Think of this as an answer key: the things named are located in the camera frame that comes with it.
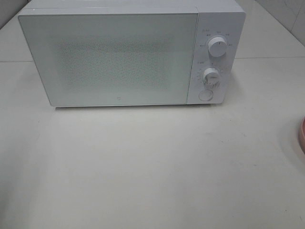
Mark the white timer knob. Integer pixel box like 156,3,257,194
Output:
202,67,221,86

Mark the white microwave door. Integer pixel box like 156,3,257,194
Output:
19,14,197,107

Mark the pink plate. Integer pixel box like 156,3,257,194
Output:
298,118,305,154

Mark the white microwave oven body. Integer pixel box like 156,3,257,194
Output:
18,0,246,106

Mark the upper white power knob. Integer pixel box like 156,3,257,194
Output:
207,35,228,57

